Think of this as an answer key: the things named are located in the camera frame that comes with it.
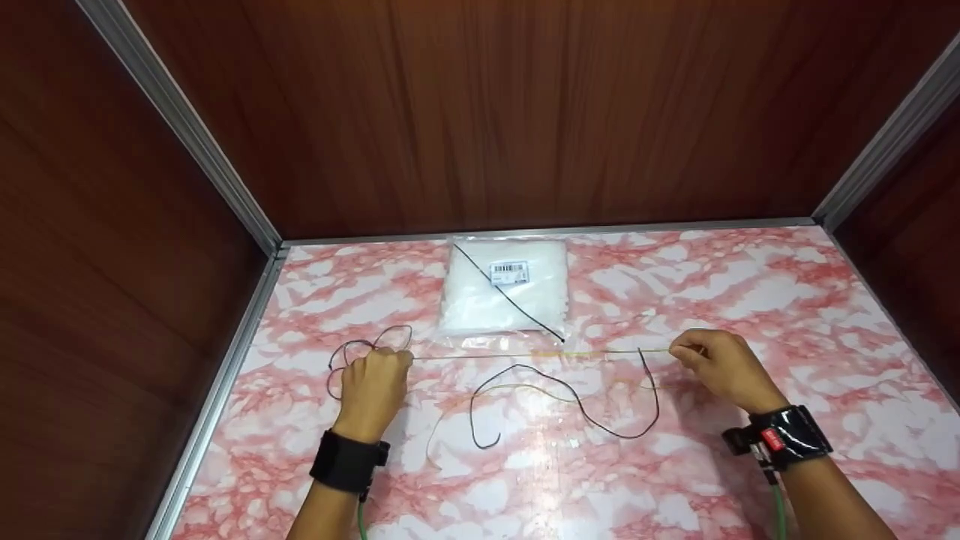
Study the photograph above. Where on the person's right hand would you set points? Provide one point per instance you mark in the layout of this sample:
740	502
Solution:
731	371

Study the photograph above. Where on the person's left hand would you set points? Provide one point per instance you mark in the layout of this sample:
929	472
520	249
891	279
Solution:
371	397

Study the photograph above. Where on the person's left fingers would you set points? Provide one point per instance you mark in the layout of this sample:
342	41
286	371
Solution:
391	358

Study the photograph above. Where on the person's left forearm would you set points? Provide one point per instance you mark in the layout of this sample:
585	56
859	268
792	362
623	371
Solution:
326	514

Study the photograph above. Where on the person's right forearm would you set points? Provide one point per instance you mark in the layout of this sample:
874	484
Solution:
836	499

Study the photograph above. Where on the black wrist band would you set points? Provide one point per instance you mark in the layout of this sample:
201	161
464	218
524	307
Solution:
787	436
349	461

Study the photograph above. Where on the clear bag of white ties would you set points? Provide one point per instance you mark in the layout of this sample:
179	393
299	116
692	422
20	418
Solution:
502	289

